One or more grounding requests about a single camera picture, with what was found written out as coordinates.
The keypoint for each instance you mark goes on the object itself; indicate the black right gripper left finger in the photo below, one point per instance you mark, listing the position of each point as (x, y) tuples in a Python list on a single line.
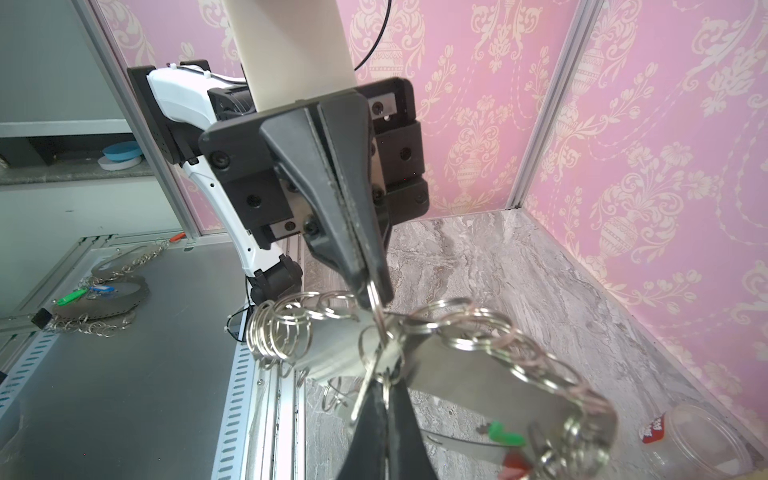
[(367, 453)]

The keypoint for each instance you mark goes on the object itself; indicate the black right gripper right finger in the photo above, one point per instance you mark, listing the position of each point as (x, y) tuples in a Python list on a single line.
[(407, 454)]

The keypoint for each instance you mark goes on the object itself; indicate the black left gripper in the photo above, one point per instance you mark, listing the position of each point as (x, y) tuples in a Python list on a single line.
[(341, 169)]

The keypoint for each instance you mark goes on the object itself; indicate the green key tag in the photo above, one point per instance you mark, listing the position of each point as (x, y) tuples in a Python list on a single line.
[(497, 433)]

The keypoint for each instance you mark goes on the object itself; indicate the red key tag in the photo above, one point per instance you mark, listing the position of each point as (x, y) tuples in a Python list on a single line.
[(514, 467)]

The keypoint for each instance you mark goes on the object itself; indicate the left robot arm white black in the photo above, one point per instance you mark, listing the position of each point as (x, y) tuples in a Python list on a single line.
[(179, 103)]

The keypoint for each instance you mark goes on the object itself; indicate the clear plastic cup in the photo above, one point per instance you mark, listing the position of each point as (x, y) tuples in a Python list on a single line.
[(687, 442)]

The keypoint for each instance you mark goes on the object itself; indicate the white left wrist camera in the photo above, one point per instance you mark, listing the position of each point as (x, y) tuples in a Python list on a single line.
[(290, 50)]

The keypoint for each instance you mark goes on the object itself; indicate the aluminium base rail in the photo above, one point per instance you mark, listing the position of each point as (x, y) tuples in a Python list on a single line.
[(263, 427)]

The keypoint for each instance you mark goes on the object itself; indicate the aluminium corner post right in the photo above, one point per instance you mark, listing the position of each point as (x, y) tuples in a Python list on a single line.
[(111, 64)]

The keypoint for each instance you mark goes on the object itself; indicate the aluminium corner post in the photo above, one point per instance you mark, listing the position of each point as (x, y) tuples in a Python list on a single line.
[(111, 64), (575, 43)]

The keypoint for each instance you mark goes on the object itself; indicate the aluminium corner post left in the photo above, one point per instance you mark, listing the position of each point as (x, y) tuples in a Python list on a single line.
[(575, 43)]

